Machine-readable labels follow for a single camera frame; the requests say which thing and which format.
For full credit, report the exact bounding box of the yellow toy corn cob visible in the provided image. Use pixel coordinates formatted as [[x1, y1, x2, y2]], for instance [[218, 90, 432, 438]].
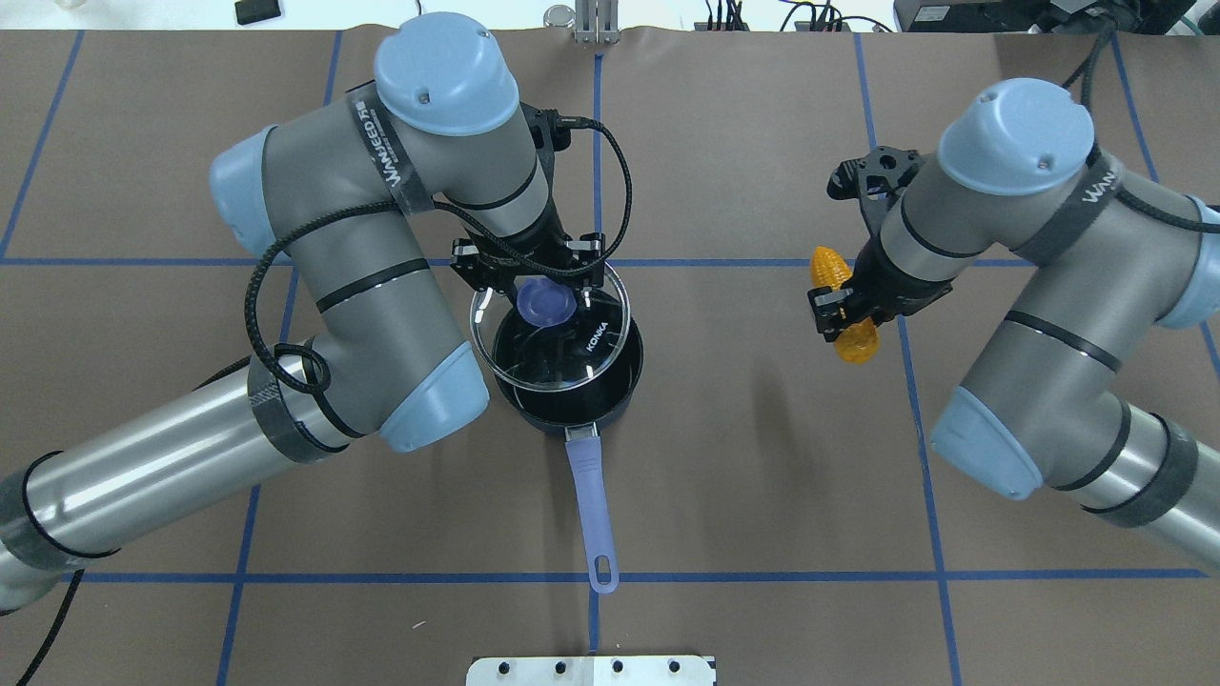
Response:
[[806, 247, 881, 365]]

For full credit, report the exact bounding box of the glass pot lid blue knob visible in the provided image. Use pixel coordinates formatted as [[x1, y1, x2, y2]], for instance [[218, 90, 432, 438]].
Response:
[[468, 259, 634, 392]]

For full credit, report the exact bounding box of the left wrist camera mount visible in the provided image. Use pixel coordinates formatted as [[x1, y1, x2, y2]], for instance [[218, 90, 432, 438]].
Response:
[[521, 103, 587, 156]]

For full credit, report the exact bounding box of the dark blue pot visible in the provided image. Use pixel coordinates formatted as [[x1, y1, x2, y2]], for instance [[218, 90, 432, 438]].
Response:
[[498, 319, 643, 594]]

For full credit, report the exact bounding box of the aluminium frame post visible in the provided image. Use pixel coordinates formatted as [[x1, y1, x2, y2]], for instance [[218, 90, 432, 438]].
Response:
[[572, 0, 621, 45]]

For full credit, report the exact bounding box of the orange black power strip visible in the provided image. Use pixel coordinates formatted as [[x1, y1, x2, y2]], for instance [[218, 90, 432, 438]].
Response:
[[673, 1, 902, 33]]

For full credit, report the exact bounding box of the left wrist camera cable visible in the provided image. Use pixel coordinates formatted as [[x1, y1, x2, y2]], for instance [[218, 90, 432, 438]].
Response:
[[244, 114, 634, 395]]

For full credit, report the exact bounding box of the black phone on table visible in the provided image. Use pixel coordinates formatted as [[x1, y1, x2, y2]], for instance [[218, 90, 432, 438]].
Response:
[[233, 0, 282, 27]]

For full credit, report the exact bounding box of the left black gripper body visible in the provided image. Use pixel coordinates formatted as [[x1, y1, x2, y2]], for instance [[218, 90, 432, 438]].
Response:
[[451, 225, 606, 287]]

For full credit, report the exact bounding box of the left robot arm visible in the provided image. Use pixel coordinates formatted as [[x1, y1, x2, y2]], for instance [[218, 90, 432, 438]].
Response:
[[2, 12, 606, 615]]

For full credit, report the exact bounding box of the white camera stand column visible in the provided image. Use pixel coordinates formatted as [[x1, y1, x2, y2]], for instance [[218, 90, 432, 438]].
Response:
[[465, 655, 719, 685]]

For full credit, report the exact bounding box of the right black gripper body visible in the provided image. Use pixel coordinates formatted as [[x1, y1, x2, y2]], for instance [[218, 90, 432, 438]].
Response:
[[841, 243, 946, 325]]

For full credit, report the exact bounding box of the black laptop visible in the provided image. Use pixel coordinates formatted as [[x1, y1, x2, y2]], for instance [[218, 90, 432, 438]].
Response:
[[893, 0, 1198, 35]]

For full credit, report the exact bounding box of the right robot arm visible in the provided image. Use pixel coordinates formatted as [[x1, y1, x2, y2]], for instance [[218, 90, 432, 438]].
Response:
[[806, 78, 1219, 572]]

